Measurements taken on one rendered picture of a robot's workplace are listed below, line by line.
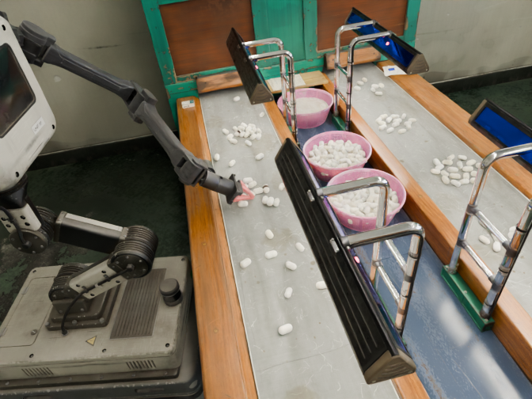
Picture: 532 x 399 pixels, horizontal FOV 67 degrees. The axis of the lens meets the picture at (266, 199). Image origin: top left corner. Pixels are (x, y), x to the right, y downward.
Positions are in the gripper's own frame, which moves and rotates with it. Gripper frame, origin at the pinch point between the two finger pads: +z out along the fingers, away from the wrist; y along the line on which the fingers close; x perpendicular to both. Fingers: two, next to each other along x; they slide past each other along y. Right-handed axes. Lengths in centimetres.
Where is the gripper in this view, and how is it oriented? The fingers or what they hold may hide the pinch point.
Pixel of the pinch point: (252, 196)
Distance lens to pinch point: 142.5
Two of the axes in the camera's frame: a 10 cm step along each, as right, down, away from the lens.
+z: 8.1, 3.2, 4.9
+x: -5.4, 7.1, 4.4
